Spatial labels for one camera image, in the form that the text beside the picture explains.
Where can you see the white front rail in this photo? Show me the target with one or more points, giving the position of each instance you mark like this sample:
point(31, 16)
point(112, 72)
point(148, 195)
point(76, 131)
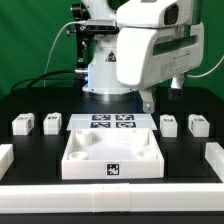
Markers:
point(111, 198)

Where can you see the left white rail piece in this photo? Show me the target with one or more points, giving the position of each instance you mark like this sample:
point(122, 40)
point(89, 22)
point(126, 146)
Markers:
point(6, 158)

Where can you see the white rail piece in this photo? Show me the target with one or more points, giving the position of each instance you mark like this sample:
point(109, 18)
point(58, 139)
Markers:
point(6, 158)
point(214, 154)

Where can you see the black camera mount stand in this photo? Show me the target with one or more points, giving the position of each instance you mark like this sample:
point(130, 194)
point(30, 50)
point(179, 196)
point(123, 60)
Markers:
point(80, 13)

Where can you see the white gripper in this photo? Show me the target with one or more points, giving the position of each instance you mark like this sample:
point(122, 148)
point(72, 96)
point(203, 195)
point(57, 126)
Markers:
point(146, 57)

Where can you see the white square tabletop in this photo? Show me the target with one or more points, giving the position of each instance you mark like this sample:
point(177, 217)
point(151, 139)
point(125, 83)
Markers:
point(112, 153)

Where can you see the white marker sheet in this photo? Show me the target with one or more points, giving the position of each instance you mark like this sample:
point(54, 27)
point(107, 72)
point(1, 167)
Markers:
point(111, 121)

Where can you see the black depth camera bar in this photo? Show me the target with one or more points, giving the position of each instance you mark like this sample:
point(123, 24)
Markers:
point(101, 26)

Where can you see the right white rail piece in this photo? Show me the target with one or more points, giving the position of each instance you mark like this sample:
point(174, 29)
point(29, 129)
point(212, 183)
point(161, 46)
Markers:
point(214, 154)

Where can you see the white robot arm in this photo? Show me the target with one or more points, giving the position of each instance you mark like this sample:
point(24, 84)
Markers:
point(151, 14)

